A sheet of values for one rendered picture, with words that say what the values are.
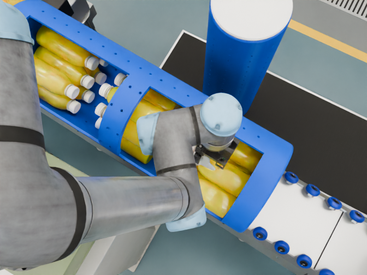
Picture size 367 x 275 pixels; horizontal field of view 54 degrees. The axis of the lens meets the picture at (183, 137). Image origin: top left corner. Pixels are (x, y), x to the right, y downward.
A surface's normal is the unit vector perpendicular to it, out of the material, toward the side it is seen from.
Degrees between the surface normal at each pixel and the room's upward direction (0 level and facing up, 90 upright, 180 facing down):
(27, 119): 74
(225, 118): 1
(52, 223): 66
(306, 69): 0
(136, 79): 18
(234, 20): 0
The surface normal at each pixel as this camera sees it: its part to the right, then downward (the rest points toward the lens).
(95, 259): -0.02, -0.25
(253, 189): -0.19, 0.02
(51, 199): 0.94, -0.11
